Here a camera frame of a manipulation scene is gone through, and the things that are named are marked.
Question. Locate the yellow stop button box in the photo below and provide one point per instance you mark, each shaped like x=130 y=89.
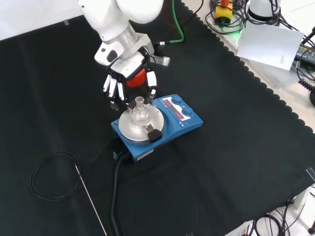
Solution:
x=223 y=12

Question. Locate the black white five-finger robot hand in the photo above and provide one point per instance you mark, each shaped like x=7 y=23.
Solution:
x=130 y=65

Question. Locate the black power adapter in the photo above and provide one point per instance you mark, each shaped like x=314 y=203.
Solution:
x=306 y=54

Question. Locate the clear glass round-bottom flask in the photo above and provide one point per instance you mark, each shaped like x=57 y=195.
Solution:
x=140 y=114

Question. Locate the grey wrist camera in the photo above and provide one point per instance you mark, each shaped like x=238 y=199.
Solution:
x=163 y=60

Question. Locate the grey tape piece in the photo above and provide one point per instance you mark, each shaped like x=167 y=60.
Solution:
x=66 y=22

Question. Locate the blue heater with steel plate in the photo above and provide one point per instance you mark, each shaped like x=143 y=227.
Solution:
x=169 y=123

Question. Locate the black bench cloth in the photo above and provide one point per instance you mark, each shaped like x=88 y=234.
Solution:
x=197 y=172

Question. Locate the pale white board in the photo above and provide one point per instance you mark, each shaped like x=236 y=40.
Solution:
x=268 y=44

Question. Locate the thin steel temperature probe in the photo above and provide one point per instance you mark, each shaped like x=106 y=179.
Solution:
x=91 y=199

